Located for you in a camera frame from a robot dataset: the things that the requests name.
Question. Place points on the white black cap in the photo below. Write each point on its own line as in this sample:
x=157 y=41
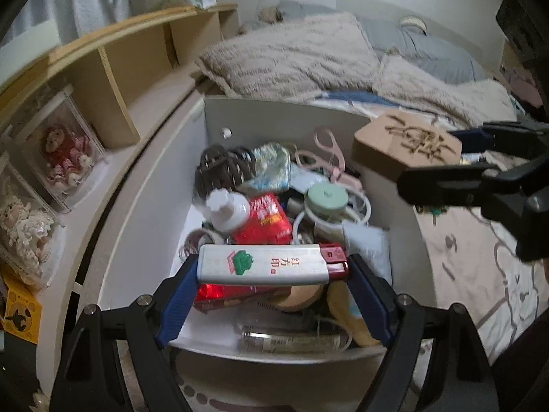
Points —
x=412 y=25

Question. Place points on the white doll in clear case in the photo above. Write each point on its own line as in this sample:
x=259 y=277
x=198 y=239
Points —
x=25 y=227

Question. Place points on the clear plastic tube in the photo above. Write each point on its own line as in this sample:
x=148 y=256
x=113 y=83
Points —
x=291 y=339

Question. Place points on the carved wooden block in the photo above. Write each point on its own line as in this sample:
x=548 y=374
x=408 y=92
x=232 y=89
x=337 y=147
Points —
x=399 y=146

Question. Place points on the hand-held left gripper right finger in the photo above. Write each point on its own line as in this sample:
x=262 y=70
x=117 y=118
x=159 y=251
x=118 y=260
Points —
x=369 y=300

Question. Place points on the grey curtain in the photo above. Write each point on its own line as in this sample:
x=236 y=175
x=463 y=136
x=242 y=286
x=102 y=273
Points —
x=77 y=4

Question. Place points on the blue bed sheet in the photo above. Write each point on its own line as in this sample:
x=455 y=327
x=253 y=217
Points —
x=356 y=98

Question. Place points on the mint green round container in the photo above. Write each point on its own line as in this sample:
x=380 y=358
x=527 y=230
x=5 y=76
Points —
x=327 y=201

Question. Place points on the yellow printed card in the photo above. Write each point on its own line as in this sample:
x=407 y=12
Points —
x=19 y=313

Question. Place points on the red snack packet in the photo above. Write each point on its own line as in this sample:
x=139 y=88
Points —
x=264 y=221

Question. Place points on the white plastic bottle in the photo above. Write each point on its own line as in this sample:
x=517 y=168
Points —
x=227 y=210

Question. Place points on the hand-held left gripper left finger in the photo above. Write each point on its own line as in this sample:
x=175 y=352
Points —
x=176 y=300

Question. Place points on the white lighter-shaped box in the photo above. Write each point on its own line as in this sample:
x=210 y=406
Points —
x=266 y=266

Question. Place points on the red doll in clear case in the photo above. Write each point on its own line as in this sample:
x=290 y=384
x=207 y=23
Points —
x=64 y=154

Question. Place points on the beige round wooden box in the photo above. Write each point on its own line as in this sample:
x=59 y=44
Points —
x=300 y=298

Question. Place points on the green clothespin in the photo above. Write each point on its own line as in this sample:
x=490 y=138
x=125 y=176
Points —
x=431 y=211

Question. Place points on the small plush toy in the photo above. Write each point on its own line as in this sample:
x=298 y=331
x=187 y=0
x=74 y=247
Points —
x=270 y=15

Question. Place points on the pile of pink clothes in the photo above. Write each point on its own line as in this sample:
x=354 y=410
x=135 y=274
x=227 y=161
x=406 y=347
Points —
x=523 y=86

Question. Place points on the brown hair claw clip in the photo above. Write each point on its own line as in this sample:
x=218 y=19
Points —
x=218 y=167

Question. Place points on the grey headboard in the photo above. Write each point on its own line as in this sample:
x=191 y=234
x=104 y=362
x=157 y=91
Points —
x=450 y=21

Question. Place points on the wooden shelf unit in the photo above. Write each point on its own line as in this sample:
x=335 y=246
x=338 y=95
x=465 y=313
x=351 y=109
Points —
x=128 y=73

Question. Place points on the beige knitted blanket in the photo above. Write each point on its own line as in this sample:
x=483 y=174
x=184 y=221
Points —
x=291 y=55

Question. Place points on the grey pillow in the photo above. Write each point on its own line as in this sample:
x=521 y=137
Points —
x=309 y=8

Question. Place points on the white storage box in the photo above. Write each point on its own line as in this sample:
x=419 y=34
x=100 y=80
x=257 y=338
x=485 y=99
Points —
x=163 y=180

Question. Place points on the pink scissors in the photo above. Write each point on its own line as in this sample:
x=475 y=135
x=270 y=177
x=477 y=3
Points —
x=330 y=154

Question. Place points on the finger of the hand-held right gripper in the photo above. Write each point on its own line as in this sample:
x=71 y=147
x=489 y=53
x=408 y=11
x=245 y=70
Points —
x=446 y=184
x=472 y=139

